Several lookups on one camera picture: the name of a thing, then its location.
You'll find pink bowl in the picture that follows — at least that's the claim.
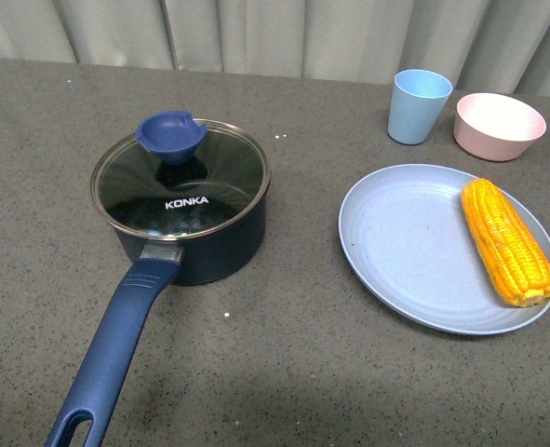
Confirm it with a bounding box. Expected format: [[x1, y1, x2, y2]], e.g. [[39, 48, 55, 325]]
[[453, 92, 547, 162]]

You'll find light blue plate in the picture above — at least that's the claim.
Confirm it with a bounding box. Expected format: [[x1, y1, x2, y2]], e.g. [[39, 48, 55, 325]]
[[338, 164, 550, 335]]

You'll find light blue cup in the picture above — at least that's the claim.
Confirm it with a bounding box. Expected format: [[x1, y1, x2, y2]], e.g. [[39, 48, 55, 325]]
[[387, 69, 453, 145]]

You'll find dark blue saucepan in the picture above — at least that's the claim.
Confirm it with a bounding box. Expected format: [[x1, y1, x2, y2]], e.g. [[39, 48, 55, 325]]
[[46, 186, 268, 446]]

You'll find yellow corn cob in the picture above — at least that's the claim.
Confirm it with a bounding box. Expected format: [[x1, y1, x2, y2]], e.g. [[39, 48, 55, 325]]
[[461, 178, 550, 308]]

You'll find glass pot lid blue knob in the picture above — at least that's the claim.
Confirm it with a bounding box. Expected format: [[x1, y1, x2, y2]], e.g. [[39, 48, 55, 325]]
[[90, 111, 271, 242]]

